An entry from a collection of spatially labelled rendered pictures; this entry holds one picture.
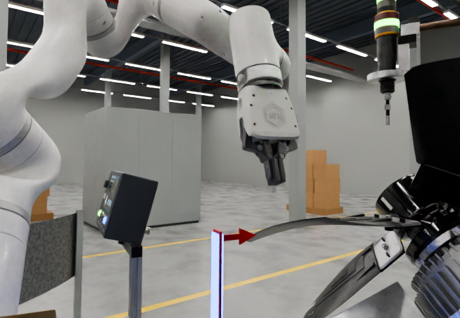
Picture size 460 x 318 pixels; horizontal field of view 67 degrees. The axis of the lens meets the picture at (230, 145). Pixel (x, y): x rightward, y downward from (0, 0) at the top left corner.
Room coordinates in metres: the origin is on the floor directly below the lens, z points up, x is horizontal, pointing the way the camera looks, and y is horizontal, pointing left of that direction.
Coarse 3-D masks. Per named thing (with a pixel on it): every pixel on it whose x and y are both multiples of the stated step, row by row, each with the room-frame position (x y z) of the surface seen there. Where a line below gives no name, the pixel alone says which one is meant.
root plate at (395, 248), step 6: (390, 234) 0.75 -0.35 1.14; (378, 240) 0.77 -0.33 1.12; (390, 240) 0.73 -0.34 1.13; (396, 240) 0.72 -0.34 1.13; (378, 246) 0.76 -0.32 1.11; (390, 246) 0.72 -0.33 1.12; (396, 246) 0.70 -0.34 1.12; (378, 252) 0.75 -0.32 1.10; (384, 252) 0.73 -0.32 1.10; (390, 252) 0.71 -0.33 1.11; (396, 252) 0.69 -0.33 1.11; (378, 258) 0.73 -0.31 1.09; (384, 258) 0.71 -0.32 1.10; (390, 258) 0.69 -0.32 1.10; (378, 264) 0.72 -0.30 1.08; (384, 264) 0.70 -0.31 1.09
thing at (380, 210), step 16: (384, 192) 0.70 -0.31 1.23; (400, 192) 0.68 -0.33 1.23; (416, 192) 0.66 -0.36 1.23; (384, 208) 0.70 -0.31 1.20; (400, 208) 0.67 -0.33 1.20; (416, 208) 0.65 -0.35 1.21; (432, 208) 0.64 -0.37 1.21; (448, 208) 0.66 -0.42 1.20; (432, 224) 0.61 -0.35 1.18; (448, 224) 0.60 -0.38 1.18; (416, 240) 0.62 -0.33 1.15; (432, 240) 0.62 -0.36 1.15; (416, 256) 0.64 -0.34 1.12
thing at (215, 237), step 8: (216, 240) 0.49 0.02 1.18; (216, 248) 0.49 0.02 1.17; (216, 256) 0.49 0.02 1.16; (216, 264) 0.49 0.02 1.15; (216, 272) 0.49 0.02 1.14; (216, 280) 0.49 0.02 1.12; (216, 288) 0.49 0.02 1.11; (216, 296) 0.49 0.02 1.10; (216, 304) 0.49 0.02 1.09; (216, 312) 0.49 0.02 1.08
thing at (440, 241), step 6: (456, 228) 0.59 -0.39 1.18; (444, 234) 0.59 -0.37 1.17; (450, 234) 0.59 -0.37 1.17; (456, 234) 0.59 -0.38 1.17; (438, 240) 0.60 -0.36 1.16; (444, 240) 0.59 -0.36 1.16; (450, 240) 0.59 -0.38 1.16; (432, 246) 0.60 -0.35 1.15; (438, 246) 0.59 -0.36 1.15; (444, 246) 0.60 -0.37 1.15; (426, 252) 0.61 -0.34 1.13; (432, 252) 0.60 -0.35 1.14; (420, 258) 0.62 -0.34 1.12; (426, 258) 0.61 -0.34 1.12; (420, 264) 0.63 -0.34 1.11
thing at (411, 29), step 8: (408, 24) 0.62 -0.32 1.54; (416, 24) 0.61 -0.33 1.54; (408, 32) 0.62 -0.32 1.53; (416, 32) 0.61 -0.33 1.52; (400, 40) 0.62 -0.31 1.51; (408, 40) 0.61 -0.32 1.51; (416, 40) 0.61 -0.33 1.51; (400, 48) 0.62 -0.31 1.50; (408, 48) 0.62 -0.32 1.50; (400, 56) 0.62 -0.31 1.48; (408, 56) 0.62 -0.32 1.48; (400, 64) 0.62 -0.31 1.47; (408, 64) 0.62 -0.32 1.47; (376, 72) 0.63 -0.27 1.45; (384, 72) 0.62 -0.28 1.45; (392, 72) 0.61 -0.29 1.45; (400, 72) 0.62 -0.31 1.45; (368, 80) 0.65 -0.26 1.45; (376, 80) 0.65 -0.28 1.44; (400, 80) 0.65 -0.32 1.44
